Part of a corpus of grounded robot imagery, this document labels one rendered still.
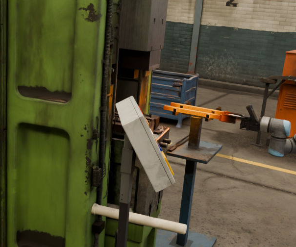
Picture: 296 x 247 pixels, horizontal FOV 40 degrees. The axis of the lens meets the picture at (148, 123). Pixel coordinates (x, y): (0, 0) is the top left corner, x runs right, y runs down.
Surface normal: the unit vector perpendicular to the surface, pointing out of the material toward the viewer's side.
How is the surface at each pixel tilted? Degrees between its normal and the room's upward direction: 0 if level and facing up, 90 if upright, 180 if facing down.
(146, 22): 90
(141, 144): 90
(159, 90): 89
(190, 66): 90
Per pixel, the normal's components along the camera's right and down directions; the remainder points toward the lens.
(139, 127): 0.15, 0.26
